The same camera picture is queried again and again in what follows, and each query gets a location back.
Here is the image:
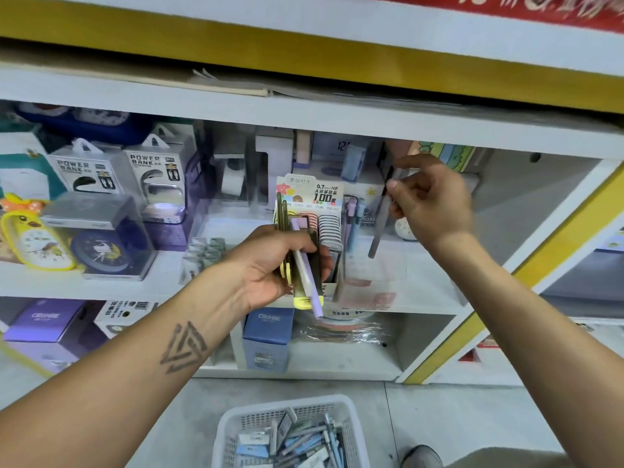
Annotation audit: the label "blue alarm clock clear box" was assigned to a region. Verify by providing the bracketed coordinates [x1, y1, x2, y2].
[40, 192, 158, 282]

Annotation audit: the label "person's right forearm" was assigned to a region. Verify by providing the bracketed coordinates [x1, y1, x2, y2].
[429, 231, 624, 468]

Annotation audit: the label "red banner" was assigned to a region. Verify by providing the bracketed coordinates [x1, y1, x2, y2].
[351, 0, 624, 34]

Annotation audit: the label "pile of pens and erasers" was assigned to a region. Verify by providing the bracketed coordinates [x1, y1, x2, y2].
[235, 407, 348, 468]

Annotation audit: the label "dark blue case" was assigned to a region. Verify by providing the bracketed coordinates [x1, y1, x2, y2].
[14, 103, 154, 148]

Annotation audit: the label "cardboard sheet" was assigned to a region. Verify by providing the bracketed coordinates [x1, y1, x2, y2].
[0, 43, 271, 99]

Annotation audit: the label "purple pen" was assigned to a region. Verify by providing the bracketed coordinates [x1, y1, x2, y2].
[291, 216, 324, 320]

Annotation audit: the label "white plastic basket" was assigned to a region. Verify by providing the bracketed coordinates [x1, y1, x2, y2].
[211, 395, 371, 468]

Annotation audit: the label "person's trouser leg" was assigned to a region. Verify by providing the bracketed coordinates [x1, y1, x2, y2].
[441, 447, 578, 468]

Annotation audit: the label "white window box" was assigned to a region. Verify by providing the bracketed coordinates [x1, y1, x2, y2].
[213, 127, 296, 202]

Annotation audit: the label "white barcode box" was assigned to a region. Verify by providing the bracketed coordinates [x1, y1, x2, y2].
[94, 300, 159, 340]

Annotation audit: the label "teal box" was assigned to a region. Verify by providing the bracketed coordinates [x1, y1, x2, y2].
[0, 130, 66, 202]

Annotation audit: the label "yellow pen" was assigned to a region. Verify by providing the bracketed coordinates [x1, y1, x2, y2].
[280, 209, 313, 311]

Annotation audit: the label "person's right hand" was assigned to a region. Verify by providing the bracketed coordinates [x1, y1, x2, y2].
[385, 153, 477, 250]

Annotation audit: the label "purple carton box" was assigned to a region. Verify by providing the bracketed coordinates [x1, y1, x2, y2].
[2, 298, 105, 375]

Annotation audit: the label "grey shoe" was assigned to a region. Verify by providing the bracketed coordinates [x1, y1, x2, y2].
[400, 445, 444, 468]

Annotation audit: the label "white shelf unit yellow trim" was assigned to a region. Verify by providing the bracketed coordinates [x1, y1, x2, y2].
[0, 0, 624, 385]

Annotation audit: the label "blue carton box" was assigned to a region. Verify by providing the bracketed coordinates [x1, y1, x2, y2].
[242, 307, 296, 373]

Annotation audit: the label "digital clock box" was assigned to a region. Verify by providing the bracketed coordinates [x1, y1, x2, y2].
[310, 132, 376, 183]

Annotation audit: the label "small white clock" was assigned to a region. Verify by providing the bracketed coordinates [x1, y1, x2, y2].
[394, 216, 421, 242]

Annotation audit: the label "person's left hand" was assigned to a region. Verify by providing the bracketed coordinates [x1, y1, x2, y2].
[228, 223, 337, 313]

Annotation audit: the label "pencil lead display box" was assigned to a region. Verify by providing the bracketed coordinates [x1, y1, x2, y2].
[274, 174, 346, 302]

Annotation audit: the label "clear plastic bag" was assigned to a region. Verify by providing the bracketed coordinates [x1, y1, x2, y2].
[295, 309, 396, 347]

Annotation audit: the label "pastel pens in holder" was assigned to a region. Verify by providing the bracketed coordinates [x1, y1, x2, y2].
[344, 196, 367, 254]

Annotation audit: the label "colourful cartoon box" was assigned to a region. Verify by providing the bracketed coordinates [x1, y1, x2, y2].
[413, 140, 477, 174]

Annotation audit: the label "grey pen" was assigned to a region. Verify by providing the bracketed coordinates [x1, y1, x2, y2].
[368, 169, 406, 260]

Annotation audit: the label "grey power bank box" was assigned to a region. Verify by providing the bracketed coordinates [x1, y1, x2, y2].
[47, 138, 128, 196]
[122, 134, 192, 225]

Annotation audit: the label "row of small tape rolls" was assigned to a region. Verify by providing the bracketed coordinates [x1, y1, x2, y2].
[179, 237, 227, 286]

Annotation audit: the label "person's left forearm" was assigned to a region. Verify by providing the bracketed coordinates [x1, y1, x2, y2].
[0, 265, 254, 468]

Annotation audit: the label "yellow duck alarm clock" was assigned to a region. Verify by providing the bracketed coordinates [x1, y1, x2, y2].
[0, 192, 78, 272]

